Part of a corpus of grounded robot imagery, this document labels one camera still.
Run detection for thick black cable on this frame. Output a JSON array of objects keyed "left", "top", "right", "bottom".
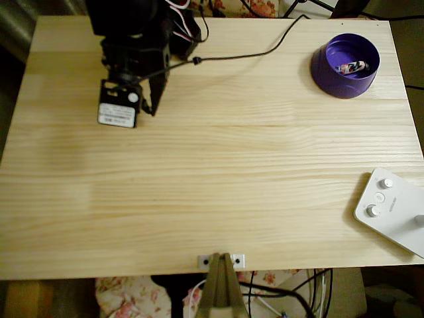
[{"left": 238, "top": 281, "right": 316, "bottom": 318}]

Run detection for wooden frame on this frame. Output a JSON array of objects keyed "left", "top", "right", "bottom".
[{"left": 0, "top": 280, "right": 57, "bottom": 318}]

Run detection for metal clamp bracket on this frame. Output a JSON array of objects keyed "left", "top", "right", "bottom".
[{"left": 197, "top": 252, "right": 248, "bottom": 318}]

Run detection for white lamp base with knobs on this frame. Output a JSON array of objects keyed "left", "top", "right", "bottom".
[{"left": 353, "top": 167, "right": 424, "bottom": 259}]

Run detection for black camera box white label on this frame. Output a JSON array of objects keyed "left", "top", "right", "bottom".
[{"left": 97, "top": 78, "right": 142, "bottom": 129}]

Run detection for black camera cable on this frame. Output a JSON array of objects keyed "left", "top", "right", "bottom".
[{"left": 138, "top": 13, "right": 307, "bottom": 82}]

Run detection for purple plastic bowl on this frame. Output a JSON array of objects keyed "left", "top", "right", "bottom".
[{"left": 309, "top": 32, "right": 382, "bottom": 99}]

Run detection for floral fabric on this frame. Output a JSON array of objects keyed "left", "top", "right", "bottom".
[
  {"left": 198, "top": 0, "right": 281, "bottom": 18},
  {"left": 95, "top": 268, "right": 302, "bottom": 318}
]

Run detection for black tripod stand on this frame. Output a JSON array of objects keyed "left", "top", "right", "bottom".
[{"left": 284, "top": 0, "right": 344, "bottom": 17}]

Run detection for white cable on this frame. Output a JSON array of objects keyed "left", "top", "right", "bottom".
[{"left": 183, "top": 279, "right": 208, "bottom": 318}]

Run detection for grey fabric drape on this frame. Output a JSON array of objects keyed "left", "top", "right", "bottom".
[{"left": 0, "top": 0, "right": 87, "bottom": 64}]

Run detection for candy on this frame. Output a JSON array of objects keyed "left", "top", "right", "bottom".
[{"left": 337, "top": 60, "right": 370, "bottom": 76}]

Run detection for red white servo wires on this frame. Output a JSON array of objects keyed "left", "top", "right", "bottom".
[{"left": 164, "top": 0, "right": 203, "bottom": 43}]

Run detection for black cable bundle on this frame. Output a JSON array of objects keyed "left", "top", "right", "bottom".
[{"left": 307, "top": 268, "right": 333, "bottom": 318}]

